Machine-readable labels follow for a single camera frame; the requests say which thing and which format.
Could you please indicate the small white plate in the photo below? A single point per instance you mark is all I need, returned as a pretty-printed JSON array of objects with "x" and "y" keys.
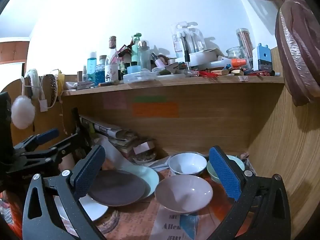
[{"x": 186, "y": 163}]

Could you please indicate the blue liquid bottle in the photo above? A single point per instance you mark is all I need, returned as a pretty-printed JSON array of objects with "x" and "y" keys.
[{"x": 92, "y": 67}]

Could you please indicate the wooden shelf board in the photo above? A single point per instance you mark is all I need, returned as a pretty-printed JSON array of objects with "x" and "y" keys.
[{"x": 175, "y": 85}]

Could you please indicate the clear floral label bottle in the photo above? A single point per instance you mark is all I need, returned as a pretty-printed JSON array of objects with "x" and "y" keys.
[{"x": 112, "y": 71}]

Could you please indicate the clear plastic box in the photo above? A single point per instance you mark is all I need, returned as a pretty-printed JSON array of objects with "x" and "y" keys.
[{"x": 140, "y": 77}]

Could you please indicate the yellow hair accessory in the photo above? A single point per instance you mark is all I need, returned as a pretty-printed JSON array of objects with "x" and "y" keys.
[{"x": 60, "y": 78}]

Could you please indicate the stack of newspapers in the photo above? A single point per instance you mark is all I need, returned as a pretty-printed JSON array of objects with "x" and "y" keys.
[{"x": 110, "y": 130}]

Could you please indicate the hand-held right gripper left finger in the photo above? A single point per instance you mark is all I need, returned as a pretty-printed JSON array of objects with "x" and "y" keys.
[{"x": 90, "y": 172}]

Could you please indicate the white bottle orange cap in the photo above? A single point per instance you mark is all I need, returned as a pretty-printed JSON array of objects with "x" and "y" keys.
[{"x": 237, "y": 62}]

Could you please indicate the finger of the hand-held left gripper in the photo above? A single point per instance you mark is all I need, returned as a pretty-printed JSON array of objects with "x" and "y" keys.
[
  {"x": 48, "y": 134},
  {"x": 65, "y": 146}
]

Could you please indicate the white fluffy pompom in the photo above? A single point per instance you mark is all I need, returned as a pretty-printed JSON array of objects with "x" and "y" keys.
[{"x": 22, "y": 112}]

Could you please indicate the brown wooden cabinet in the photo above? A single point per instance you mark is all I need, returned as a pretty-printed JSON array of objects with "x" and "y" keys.
[{"x": 13, "y": 51}]

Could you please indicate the white hanging tag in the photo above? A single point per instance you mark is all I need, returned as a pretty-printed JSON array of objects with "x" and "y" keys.
[{"x": 43, "y": 105}]

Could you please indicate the dotted headband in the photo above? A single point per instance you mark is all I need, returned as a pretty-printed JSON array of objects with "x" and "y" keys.
[{"x": 52, "y": 85}]

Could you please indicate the light green bowl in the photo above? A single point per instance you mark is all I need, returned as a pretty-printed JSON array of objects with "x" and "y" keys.
[
  {"x": 236, "y": 162},
  {"x": 215, "y": 178}
]

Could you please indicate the black cosmetic pen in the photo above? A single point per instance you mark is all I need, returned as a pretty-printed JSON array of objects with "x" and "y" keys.
[{"x": 187, "y": 55}]

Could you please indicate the small white spray bottle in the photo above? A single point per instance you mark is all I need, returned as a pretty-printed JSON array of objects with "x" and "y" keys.
[{"x": 85, "y": 75}]

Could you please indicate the blue white pencil sharpener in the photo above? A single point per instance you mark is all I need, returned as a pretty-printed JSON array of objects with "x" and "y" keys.
[{"x": 262, "y": 57}]

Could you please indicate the orange sticky note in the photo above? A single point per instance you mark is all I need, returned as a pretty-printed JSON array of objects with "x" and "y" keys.
[{"x": 155, "y": 109}]

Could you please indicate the brown plate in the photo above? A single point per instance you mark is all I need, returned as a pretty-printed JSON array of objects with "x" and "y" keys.
[{"x": 117, "y": 187}]

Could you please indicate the pink sticky note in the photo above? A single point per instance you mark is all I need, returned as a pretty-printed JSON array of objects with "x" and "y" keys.
[{"x": 115, "y": 103}]

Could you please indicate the small blue jar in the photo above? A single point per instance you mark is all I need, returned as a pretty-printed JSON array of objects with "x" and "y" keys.
[{"x": 133, "y": 69}]

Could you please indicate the pink brown curtain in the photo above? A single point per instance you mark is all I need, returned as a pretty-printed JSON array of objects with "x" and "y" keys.
[{"x": 295, "y": 50}]

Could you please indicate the frosted bottle silver cap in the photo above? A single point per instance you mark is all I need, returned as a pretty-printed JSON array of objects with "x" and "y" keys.
[{"x": 144, "y": 56}]

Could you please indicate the tall jar of sticks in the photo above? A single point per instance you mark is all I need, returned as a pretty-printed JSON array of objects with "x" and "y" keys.
[{"x": 244, "y": 40}]

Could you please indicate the newspaper print tablecloth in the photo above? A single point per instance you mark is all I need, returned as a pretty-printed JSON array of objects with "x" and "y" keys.
[{"x": 140, "y": 220}]

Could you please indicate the grey paper sheet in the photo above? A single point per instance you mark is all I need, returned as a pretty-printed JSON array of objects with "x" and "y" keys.
[{"x": 115, "y": 155}]

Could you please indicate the white card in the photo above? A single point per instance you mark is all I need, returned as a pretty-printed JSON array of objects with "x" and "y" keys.
[{"x": 143, "y": 147}]

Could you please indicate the pink nail polish bottle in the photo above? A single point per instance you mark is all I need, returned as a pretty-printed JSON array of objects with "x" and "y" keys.
[{"x": 157, "y": 61}]

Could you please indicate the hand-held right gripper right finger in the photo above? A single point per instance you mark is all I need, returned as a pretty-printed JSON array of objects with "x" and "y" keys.
[{"x": 225, "y": 173}]

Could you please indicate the clear acrylic brush organizer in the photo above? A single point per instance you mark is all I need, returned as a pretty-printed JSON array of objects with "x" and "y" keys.
[{"x": 178, "y": 40}]

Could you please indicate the orange patterned clothing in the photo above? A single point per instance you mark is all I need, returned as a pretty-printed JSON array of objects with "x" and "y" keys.
[{"x": 8, "y": 210}]

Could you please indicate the white fluffy headband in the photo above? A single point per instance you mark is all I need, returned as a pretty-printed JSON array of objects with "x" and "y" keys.
[{"x": 32, "y": 77}]

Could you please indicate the white cardboard box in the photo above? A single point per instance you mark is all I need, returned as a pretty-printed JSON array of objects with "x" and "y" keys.
[{"x": 202, "y": 57}]

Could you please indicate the green sticky note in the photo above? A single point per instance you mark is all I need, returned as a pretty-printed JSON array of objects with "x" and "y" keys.
[{"x": 149, "y": 99}]

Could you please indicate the light green plate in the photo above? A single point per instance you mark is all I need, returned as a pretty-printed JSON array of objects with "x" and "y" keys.
[{"x": 150, "y": 180}]

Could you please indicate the glass jar of blue beads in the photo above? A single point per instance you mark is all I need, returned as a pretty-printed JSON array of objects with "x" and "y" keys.
[{"x": 100, "y": 72}]

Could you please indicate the large white bowl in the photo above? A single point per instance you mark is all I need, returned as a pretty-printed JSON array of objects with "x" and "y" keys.
[{"x": 182, "y": 192}]

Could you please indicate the empty glass jar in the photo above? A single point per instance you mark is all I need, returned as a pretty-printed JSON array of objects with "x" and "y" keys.
[{"x": 235, "y": 52}]

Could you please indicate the small bowl of coins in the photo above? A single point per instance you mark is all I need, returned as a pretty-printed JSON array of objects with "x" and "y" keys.
[{"x": 143, "y": 158}]

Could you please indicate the cardboard tube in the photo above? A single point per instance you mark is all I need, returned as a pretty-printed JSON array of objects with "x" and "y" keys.
[{"x": 79, "y": 76}]

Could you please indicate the white stapler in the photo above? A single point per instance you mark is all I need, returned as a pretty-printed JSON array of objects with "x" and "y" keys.
[{"x": 80, "y": 85}]

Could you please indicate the green pump bottle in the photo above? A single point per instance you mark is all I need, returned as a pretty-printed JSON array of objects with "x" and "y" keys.
[{"x": 135, "y": 51}]

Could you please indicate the dark wine bottle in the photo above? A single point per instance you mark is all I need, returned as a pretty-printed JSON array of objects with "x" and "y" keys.
[{"x": 76, "y": 120}]

